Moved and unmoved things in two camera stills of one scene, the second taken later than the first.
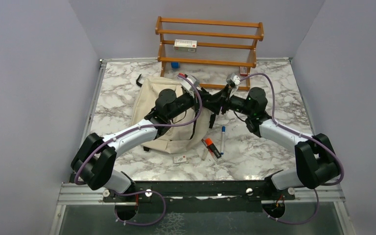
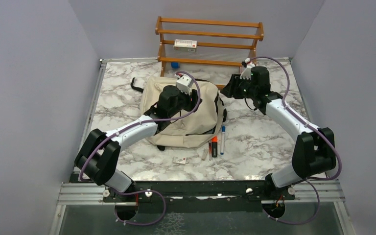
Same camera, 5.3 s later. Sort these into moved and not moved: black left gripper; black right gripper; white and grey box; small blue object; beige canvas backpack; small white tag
Moved: black right gripper; beige canvas backpack
Not moved: small white tag; small blue object; black left gripper; white and grey box
